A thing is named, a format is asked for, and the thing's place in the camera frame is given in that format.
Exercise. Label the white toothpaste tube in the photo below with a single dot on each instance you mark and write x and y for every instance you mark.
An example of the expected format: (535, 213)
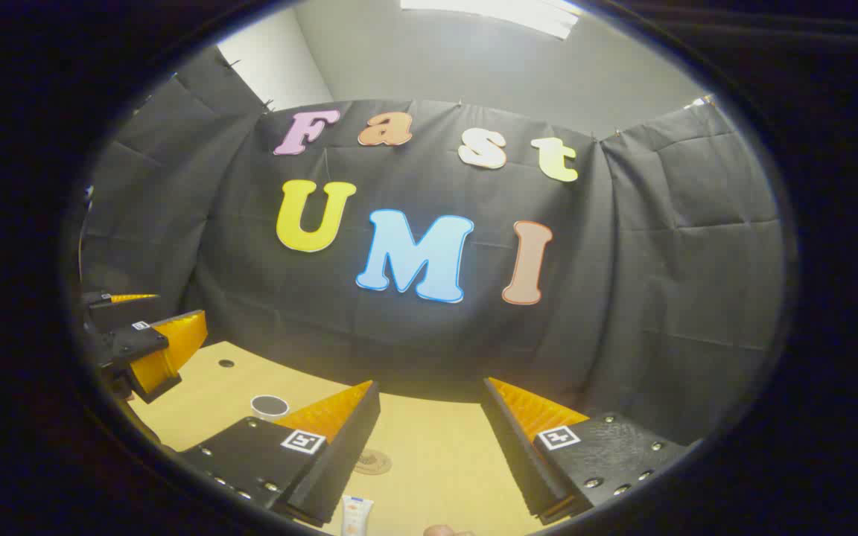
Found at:
(357, 517)

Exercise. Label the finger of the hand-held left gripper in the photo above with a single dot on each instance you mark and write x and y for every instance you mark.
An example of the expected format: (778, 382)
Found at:
(97, 299)
(153, 357)

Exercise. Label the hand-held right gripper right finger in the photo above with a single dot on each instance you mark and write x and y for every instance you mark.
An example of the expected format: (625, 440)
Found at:
(518, 461)

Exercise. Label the black backdrop cloth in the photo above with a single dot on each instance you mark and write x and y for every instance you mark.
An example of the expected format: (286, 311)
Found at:
(399, 342)

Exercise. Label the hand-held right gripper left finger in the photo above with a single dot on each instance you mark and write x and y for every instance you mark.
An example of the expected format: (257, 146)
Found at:
(347, 461)

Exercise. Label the light wooden desktop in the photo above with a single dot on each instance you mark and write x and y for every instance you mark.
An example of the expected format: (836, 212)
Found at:
(436, 447)

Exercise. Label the round cork coaster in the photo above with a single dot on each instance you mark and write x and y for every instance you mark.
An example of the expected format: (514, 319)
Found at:
(377, 463)

